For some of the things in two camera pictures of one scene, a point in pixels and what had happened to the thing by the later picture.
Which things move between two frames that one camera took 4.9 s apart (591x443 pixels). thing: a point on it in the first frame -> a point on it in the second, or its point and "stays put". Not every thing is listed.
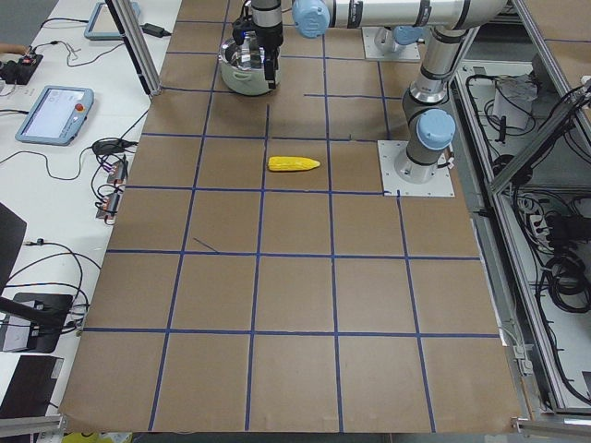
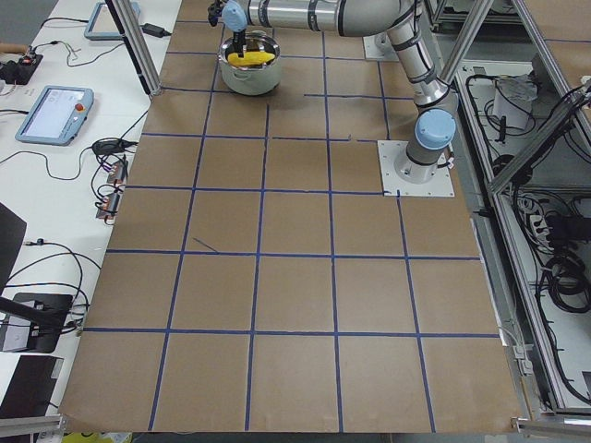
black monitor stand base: (46, 312) stays put
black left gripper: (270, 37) -> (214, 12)
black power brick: (155, 30) stays put
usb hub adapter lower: (109, 208) stays put
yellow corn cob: (291, 163) -> (249, 58)
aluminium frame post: (136, 44) stays put
